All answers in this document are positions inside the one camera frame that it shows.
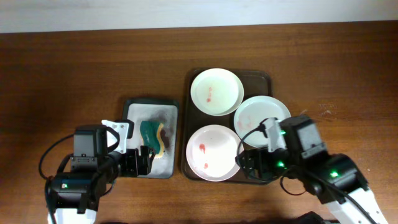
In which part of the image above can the green yellow sponge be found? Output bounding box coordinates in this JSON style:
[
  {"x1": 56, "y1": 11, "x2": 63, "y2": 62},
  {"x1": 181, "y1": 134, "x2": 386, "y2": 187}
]
[{"x1": 140, "y1": 121, "x2": 165, "y2": 158}]

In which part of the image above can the pink white plate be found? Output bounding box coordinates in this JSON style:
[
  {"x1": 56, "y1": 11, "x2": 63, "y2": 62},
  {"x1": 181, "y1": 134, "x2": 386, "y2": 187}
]
[{"x1": 185, "y1": 124, "x2": 244, "y2": 182}]

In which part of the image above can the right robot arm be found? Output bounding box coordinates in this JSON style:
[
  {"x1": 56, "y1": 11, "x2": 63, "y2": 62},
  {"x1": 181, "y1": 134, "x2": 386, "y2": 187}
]
[{"x1": 235, "y1": 114, "x2": 387, "y2": 224}]

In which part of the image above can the black soapy water tray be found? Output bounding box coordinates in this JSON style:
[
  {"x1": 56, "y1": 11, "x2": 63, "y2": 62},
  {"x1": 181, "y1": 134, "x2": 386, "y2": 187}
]
[{"x1": 123, "y1": 98, "x2": 179, "y2": 179}]

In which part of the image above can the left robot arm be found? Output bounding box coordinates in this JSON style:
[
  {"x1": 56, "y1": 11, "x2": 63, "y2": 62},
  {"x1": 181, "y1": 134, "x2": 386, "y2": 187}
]
[{"x1": 44, "y1": 119, "x2": 155, "y2": 223}]

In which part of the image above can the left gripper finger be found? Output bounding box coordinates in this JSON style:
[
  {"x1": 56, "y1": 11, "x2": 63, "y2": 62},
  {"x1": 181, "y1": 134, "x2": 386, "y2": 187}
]
[
  {"x1": 139, "y1": 146, "x2": 155, "y2": 175},
  {"x1": 116, "y1": 119, "x2": 134, "y2": 139}
]

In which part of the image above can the brown serving tray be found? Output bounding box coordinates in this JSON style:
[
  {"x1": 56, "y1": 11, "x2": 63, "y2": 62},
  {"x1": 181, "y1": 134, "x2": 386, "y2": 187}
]
[{"x1": 180, "y1": 68, "x2": 273, "y2": 182}]

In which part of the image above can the left black cable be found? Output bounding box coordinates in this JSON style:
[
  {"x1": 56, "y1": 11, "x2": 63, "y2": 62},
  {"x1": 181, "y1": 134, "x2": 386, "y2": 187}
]
[{"x1": 38, "y1": 133, "x2": 75, "y2": 181}]

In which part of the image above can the black cable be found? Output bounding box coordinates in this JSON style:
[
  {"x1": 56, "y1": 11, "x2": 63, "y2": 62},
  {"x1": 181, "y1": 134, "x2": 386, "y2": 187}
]
[
  {"x1": 236, "y1": 118, "x2": 371, "y2": 224},
  {"x1": 38, "y1": 133, "x2": 75, "y2": 181}
]

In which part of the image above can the cream white plate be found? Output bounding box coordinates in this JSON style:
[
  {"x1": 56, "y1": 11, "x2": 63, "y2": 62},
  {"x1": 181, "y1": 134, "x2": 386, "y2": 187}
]
[{"x1": 190, "y1": 68, "x2": 244, "y2": 116}]

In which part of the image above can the right black cable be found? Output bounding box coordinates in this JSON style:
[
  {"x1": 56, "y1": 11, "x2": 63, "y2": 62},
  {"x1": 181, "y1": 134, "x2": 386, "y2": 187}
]
[{"x1": 236, "y1": 118, "x2": 371, "y2": 224}]

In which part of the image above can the pale blue plate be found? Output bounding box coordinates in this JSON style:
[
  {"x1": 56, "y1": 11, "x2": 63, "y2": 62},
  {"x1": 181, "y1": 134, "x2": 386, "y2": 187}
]
[{"x1": 234, "y1": 96, "x2": 291, "y2": 139}]

